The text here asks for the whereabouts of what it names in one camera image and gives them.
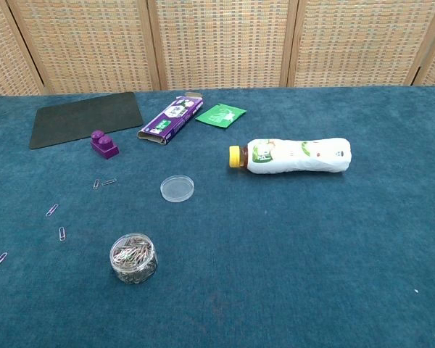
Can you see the clear round plastic lid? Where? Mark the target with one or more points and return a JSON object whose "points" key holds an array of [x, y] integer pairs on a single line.
{"points": [[177, 188]]}

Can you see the green foil packet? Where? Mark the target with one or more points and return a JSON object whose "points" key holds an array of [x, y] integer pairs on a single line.
{"points": [[219, 116]]}

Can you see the purple carton box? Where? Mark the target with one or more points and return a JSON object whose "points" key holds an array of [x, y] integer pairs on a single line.
{"points": [[166, 123]]}

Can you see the white-label bottle with yellow cap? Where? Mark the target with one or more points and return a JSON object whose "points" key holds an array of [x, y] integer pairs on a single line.
{"points": [[293, 156]]}

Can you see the purple toy building block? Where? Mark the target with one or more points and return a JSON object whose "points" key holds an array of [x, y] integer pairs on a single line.
{"points": [[105, 148]]}

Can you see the clear round plastic jar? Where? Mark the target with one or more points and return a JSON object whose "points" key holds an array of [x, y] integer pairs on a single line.
{"points": [[134, 273]]}

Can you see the black rectangular mat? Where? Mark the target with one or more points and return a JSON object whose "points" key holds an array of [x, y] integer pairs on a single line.
{"points": [[83, 119]]}

